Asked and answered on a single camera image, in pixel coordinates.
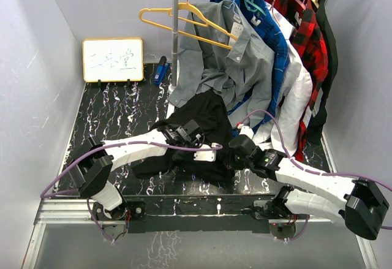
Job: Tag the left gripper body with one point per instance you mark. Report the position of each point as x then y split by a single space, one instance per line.
196 144

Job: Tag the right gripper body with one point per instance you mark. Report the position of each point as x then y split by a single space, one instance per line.
234 163

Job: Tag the yellow clothes hanger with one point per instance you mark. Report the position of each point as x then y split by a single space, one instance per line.
202 22

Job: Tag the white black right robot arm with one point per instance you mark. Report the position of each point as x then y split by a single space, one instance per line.
352 200

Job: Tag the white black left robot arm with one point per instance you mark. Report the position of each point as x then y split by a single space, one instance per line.
91 167

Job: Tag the white shirt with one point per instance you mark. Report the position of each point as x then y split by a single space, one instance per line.
293 97

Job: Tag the grey shirt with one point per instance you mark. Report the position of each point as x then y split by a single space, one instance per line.
242 75

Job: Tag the red black plaid shirt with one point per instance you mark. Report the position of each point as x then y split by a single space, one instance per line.
309 42

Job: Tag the pink hanger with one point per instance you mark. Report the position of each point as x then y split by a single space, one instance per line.
278 10

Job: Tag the blue stapler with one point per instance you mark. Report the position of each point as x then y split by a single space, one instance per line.
161 70

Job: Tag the black hanging jacket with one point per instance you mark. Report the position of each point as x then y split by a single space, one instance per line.
319 113

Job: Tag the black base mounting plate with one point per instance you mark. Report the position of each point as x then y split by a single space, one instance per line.
194 213

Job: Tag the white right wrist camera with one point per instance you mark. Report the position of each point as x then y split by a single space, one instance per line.
245 130

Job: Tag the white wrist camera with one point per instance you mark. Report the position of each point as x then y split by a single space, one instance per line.
206 153
245 130

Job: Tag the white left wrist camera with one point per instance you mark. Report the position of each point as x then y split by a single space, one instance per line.
206 153

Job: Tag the whiteboard with yellow frame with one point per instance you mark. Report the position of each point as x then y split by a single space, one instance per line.
112 60

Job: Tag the aluminium frame rail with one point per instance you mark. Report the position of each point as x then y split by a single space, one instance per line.
64 236

